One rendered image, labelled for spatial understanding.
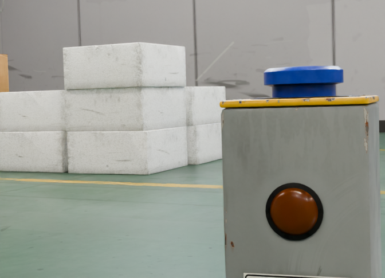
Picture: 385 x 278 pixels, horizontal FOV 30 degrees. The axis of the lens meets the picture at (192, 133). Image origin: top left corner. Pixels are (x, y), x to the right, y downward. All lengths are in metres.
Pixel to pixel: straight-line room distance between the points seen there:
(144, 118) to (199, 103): 0.48
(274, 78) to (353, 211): 0.08
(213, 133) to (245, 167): 3.13
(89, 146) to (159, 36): 3.34
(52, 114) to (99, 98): 0.27
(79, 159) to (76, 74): 0.36
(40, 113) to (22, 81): 3.96
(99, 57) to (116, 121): 0.28
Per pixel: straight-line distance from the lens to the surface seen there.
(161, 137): 3.05
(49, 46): 6.99
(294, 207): 0.34
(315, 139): 0.33
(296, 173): 0.34
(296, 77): 0.35
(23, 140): 3.30
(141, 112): 2.94
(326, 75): 0.35
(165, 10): 6.30
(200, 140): 3.33
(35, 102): 3.27
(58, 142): 3.18
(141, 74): 2.92
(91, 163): 3.07
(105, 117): 3.03
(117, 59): 2.99
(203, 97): 3.40
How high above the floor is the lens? 0.32
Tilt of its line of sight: 3 degrees down
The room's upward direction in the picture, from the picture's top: 2 degrees counter-clockwise
